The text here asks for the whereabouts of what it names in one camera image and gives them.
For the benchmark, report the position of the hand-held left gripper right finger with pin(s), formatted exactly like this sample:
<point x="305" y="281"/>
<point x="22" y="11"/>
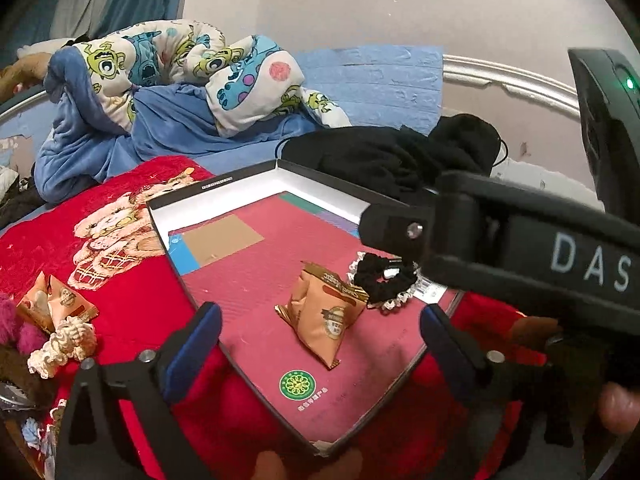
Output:
<point x="440" y="340"/>

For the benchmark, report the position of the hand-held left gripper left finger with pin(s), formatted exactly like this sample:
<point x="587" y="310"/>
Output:
<point x="190" y="355"/>

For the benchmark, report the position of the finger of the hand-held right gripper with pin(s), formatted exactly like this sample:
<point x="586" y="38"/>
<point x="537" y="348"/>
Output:
<point x="395" y="230"/>

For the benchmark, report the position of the black scrunchie white lace trim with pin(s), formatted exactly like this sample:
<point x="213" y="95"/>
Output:
<point x="370" y="275"/>

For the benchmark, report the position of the black shallow cardboard box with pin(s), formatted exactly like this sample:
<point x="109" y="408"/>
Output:
<point x="260" y="270"/>

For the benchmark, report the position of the orange snack packet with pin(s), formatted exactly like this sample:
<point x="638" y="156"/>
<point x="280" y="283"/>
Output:
<point x="325" y="320"/>
<point x="32" y="305"/>
<point x="70" y="300"/>

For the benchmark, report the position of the person's right hand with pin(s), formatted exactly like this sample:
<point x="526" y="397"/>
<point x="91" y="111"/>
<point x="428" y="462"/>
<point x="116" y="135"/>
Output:
<point x="620" y="407"/>

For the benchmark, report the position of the red bear print blanket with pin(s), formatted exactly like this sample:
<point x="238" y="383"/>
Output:
<point x="150" y="320"/>

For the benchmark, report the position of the black clothing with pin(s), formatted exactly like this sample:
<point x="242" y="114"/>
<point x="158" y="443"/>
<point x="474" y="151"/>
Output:
<point x="380" y="155"/>

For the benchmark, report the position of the cream crochet scrunchie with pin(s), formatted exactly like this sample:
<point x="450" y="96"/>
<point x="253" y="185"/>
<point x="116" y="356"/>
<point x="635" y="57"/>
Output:
<point x="62" y="345"/>

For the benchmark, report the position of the blue lace scrunchie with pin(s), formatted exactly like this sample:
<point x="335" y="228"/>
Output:
<point x="30" y="427"/>

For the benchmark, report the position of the pink plush toy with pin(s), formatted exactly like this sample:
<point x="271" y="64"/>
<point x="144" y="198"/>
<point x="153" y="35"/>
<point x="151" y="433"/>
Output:
<point x="10" y="315"/>

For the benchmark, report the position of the cartoon monster printed quilt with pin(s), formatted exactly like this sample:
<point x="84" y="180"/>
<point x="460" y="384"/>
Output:
<point x="240" y="75"/>

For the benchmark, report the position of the dark clothing pile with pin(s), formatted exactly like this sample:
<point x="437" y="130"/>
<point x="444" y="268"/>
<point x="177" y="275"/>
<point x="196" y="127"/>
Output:
<point x="20" y="200"/>

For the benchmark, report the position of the blue fleece blanket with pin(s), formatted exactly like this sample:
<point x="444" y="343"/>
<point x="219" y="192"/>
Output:
<point x="165" y="125"/>

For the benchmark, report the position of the brown plush toy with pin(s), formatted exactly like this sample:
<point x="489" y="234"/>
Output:
<point x="20" y="67"/>

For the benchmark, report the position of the blue foam wall panel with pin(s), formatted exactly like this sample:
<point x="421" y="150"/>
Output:
<point x="380" y="85"/>

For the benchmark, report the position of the white curved bed rail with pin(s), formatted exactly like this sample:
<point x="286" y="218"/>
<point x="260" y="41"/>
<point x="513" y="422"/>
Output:
<point x="500" y="76"/>

